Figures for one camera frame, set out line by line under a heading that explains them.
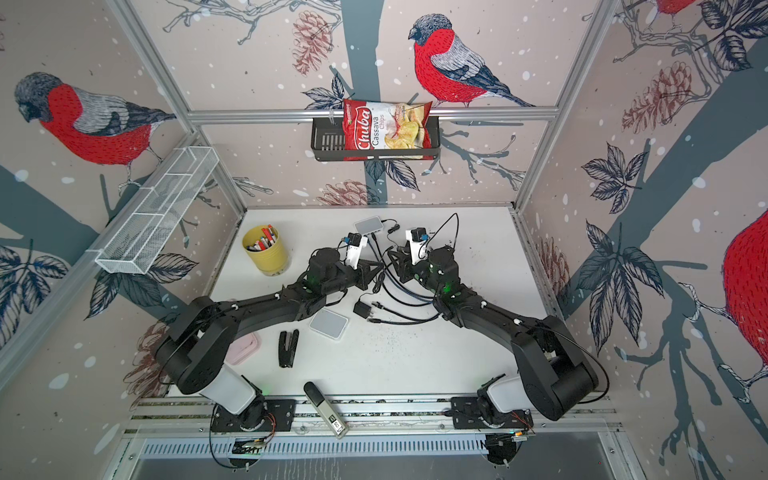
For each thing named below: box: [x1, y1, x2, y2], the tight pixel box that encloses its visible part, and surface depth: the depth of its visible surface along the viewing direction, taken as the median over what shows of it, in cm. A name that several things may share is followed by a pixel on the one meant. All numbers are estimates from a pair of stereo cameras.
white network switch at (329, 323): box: [309, 308, 349, 340], surface depth 90 cm
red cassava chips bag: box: [343, 100, 433, 161], surface depth 90 cm
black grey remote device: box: [303, 381, 350, 441], surface depth 73 cm
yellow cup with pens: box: [242, 224, 288, 277], surface depth 98 cm
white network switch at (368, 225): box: [353, 215, 384, 235], surface depth 117 cm
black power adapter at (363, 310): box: [353, 300, 374, 319], surface depth 92 cm
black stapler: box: [278, 329, 299, 369], surface depth 85 cm
